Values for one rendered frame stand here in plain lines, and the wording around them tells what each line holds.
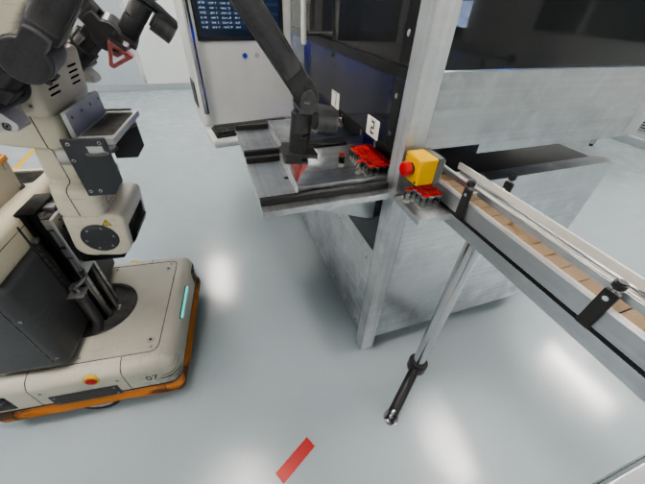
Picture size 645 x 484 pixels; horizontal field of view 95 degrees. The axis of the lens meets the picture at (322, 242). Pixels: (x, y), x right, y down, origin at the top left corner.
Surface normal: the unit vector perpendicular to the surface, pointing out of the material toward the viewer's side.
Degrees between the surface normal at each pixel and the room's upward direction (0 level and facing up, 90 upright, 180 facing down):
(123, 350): 0
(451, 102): 90
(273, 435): 0
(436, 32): 90
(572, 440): 0
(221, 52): 90
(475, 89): 90
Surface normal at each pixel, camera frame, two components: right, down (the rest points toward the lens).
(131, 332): 0.04, -0.77
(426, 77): 0.33, 0.62
